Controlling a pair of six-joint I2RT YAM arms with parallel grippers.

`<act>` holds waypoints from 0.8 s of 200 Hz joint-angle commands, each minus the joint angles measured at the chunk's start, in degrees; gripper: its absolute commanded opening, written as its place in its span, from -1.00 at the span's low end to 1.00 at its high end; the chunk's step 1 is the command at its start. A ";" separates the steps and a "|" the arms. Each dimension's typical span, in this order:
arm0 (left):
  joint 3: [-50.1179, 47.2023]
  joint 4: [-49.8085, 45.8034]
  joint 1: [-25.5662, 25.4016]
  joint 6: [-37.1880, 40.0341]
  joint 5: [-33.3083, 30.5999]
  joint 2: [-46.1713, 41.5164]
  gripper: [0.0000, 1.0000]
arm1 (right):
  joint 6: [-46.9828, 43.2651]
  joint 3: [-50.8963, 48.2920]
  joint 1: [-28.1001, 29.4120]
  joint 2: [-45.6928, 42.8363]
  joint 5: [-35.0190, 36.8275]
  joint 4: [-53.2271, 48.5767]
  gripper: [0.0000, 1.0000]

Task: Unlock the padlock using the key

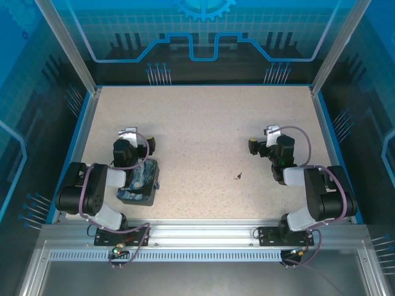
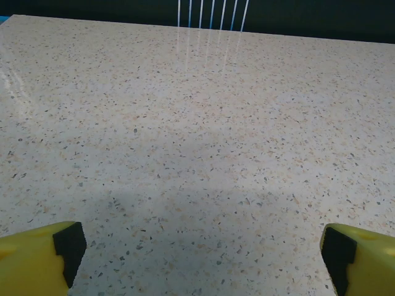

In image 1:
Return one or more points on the aluminium frame post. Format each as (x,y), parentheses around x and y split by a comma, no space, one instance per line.
(69,46)
(336,46)

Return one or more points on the small silver key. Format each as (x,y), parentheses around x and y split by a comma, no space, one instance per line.
(237,176)

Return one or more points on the aluminium frame rail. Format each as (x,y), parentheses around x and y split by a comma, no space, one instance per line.
(200,234)

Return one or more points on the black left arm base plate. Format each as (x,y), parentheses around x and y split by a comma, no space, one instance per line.
(105,237)

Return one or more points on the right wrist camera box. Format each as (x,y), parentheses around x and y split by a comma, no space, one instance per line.
(273,129)

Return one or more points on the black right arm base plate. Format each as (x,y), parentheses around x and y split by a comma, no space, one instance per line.
(268,235)

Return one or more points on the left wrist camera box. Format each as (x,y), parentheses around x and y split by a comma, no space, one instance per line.
(128,133)

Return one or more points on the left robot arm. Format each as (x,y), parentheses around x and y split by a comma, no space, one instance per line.
(92,191)

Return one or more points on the aluminium side rail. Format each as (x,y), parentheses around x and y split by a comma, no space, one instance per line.
(78,148)
(328,145)

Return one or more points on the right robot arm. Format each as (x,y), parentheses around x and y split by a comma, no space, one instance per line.
(321,197)

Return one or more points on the connector with green light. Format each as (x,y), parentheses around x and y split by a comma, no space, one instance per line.
(297,252)
(117,250)

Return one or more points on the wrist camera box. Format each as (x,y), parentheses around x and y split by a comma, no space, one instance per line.
(273,129)
(128,133)

